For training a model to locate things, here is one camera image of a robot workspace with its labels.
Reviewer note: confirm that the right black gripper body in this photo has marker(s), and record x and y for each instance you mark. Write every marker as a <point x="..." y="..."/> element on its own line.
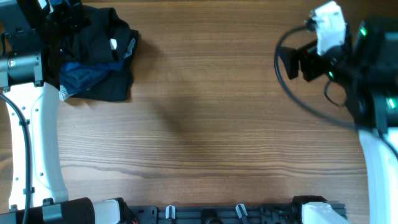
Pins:
<point x="333" y="61"/>

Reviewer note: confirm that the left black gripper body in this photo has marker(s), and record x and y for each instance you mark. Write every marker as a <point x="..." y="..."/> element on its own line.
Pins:
<point x="63" y="20"/>

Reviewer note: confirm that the black t-shirt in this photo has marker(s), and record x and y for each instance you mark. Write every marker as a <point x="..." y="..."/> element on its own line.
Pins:
<point x="105" y="40"/>

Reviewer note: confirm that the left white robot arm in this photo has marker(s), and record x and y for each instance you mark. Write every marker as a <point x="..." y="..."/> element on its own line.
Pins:
<point x="31" y="56"/>

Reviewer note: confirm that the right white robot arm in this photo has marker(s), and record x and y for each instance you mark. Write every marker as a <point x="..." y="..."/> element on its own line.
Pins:
<point x="366" y="68"/>

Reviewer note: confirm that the blue crumpled shirt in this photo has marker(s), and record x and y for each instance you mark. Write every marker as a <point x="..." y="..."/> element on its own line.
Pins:
<point x="76" y="77"/>

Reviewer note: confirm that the grey folded garment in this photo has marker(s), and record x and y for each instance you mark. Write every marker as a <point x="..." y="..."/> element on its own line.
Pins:
<point x="130" y="48"/>

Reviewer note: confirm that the white patterned cloth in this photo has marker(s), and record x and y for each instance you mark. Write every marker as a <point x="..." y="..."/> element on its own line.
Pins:
<point x="63" y="94"/>

